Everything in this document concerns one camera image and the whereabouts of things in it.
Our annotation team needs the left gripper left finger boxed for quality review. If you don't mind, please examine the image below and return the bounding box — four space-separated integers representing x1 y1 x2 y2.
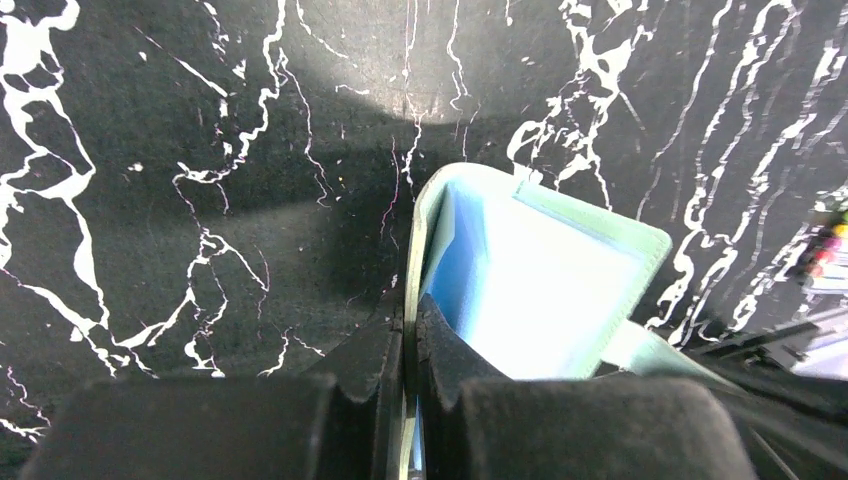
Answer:
21 318 402 479

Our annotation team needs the pack of coloured markers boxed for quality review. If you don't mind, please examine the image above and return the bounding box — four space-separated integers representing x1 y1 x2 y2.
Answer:
797 200 847 296

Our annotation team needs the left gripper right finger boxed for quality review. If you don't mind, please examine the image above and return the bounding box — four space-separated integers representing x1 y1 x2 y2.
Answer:
415 296 755 479

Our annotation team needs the green card holder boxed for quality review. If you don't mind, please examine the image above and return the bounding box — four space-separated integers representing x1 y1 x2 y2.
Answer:
405 163 713 478

